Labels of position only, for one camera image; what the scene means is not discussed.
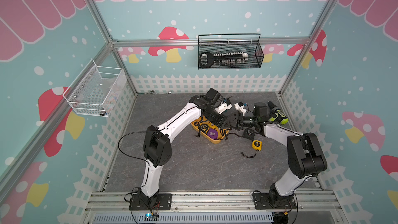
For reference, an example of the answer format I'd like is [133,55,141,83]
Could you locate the black tape measure red label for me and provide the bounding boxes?
[226,128,256,141]

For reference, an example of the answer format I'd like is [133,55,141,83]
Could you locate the yellow plastic storage box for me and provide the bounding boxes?
[191,116,231,144]

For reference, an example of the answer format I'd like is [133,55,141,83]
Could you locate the purple tape measure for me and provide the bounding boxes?
[207,128,219,141]

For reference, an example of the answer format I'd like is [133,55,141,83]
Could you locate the black yellow round tape measure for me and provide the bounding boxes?
[199,124,209,133]

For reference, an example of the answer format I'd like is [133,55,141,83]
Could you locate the small yellow tape measure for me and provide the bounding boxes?
[240,140,262,159]

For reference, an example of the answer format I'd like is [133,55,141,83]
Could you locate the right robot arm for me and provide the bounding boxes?
[229,101,328,208]

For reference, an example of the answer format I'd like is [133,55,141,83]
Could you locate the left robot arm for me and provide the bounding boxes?
[131,88,232,210]

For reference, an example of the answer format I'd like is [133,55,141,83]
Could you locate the socket wrench set holder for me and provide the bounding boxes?
[198,52,249,68]

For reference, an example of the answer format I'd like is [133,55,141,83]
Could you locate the small electronics board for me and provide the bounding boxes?
[144,213,159,222]

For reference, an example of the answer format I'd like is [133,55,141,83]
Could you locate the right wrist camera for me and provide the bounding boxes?
[234,102,248,115]

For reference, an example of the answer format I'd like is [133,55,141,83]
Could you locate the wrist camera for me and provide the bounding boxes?
[234,102,248,115]
[215,102,232,114]

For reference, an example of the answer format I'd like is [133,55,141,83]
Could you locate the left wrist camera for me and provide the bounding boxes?
[215,102,232,114]

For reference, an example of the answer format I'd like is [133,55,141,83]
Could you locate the green black cordless drill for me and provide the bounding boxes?
[267,101,289,125]

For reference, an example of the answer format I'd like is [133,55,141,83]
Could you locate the black wire wall basket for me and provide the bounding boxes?
[198,33,264,69]

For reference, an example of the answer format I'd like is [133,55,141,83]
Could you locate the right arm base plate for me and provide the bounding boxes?
[252,191,297,212]

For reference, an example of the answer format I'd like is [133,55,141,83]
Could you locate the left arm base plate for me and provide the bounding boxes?
[129,194,173,211]

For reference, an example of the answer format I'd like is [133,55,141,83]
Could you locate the white wire wall basket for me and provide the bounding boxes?
[63,60,127,117]

